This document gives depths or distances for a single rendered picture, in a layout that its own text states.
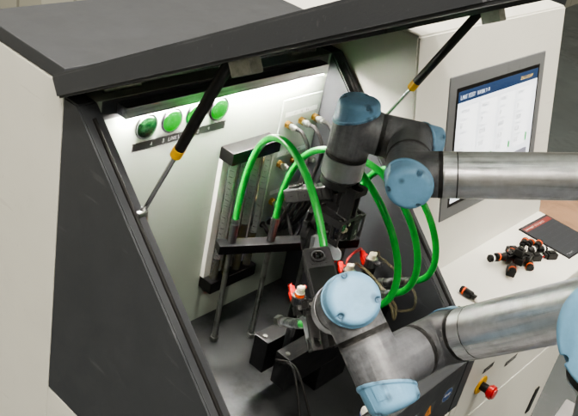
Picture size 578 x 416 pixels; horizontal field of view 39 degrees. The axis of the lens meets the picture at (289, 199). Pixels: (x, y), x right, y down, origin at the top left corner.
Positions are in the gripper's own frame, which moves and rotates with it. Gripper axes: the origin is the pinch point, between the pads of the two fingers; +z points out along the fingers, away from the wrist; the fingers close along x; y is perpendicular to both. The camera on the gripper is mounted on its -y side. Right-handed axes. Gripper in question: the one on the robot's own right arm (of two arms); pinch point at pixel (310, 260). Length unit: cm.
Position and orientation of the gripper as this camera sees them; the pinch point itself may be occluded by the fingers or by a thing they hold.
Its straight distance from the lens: 156.7
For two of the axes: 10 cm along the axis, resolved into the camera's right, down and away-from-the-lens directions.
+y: 7.2, 4.6, -5.2
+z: -1.9, 8.5, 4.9
